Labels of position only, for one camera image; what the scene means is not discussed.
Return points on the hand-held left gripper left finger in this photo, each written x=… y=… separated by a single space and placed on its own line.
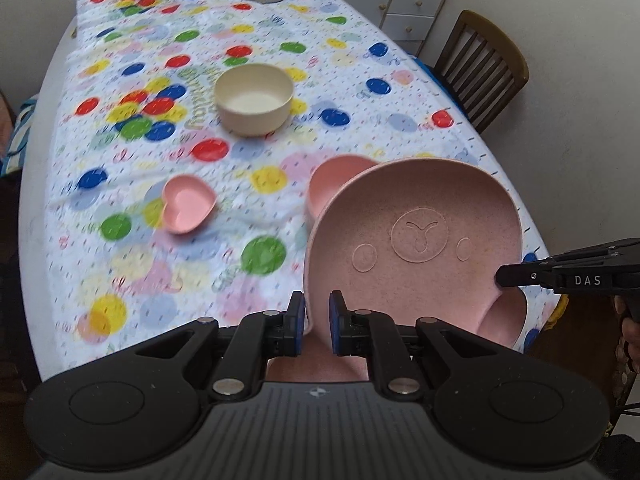
x=299 y=317

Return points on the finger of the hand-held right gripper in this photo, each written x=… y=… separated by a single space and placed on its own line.
x=525 y=275

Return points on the cream bowl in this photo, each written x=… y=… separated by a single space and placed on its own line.
x=252 y=105

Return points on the balloon print tablecloth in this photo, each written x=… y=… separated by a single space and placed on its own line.
x=150 y=260

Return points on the person's right hand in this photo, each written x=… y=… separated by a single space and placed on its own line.
x=631 y=340

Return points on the dark wooden chair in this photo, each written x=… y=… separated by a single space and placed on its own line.
x=480 y=75

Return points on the white drawer cabinet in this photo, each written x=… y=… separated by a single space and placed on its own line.
x=400 y=5

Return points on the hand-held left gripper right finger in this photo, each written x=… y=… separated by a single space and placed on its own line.
x=334 y=320

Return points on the pink bear-shaped plate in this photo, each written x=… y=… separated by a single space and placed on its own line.
x=425 y=200

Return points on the pink heart-shaped dish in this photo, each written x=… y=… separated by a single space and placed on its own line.
x=187 y=205

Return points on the striped cloth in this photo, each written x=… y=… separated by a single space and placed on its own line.
x=17 y=135

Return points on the pink bowl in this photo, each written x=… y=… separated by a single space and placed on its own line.
x=330 y=190

